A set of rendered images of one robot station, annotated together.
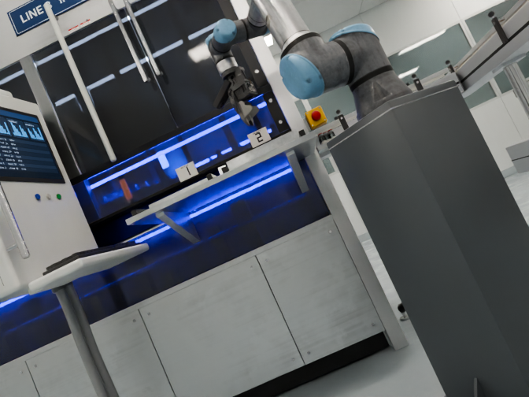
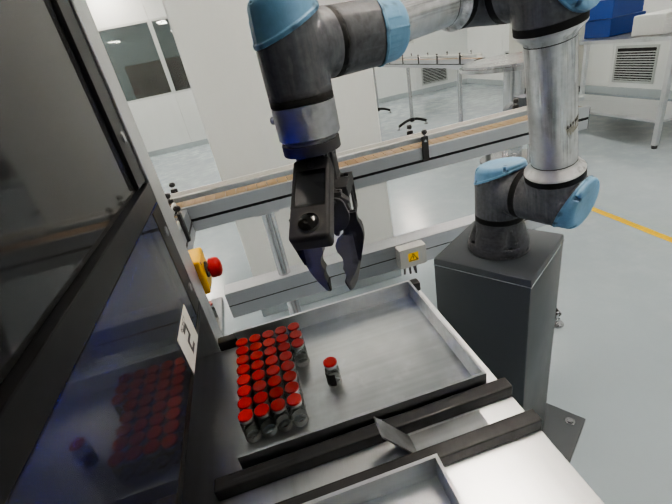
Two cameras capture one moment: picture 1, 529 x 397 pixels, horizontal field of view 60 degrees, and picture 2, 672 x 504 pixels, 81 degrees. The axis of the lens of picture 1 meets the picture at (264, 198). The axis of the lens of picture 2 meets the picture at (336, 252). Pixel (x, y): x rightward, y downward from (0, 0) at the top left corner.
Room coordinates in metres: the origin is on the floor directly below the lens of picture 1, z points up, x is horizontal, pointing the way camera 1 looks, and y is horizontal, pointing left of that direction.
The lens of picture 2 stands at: (1.77, 0.40, 1.34)
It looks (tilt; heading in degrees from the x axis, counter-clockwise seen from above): 28 degrees down; 257
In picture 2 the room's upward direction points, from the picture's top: 12 degrees counter-clockwise
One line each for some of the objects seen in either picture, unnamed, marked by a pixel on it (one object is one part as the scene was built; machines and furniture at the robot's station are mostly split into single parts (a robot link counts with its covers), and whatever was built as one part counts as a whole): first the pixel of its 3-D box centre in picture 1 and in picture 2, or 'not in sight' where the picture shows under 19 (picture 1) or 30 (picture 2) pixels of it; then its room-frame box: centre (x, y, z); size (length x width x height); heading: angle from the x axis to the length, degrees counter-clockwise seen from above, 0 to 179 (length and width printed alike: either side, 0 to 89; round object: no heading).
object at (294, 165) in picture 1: (298, 173); not in sight; (1.71, -0.16, 0.80); 0.34 x 0.03 x 0.13; 176
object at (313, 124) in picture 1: (316, 118); (188, 274); (1.90, -0.34, 1.00); 0.08 x 0.07 x 0.07; 176
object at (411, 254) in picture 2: not in sight; (411, 254); (1.15, -0.93, 0.50); 0.12 x 0.05 x 0.09; 176
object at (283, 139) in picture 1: (267, 157); (343, 357); (1.68, -0.07, 0.90); 0.34 x 0.26 x 0.04; 176
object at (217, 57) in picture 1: (220, 49); (293, 49); (1.66, -0.08, 1.34); 0.09 x 0.08 x 0.11; 17
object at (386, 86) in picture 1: (379, 94); (498, 229); (1.16, -0.38, 0.84); 0.15 x 0.15 x 0.10
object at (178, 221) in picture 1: (180, 228); not in sight; (1.75, 0.34, 0.80); 0.34 x 0.03 x 0.13; 176
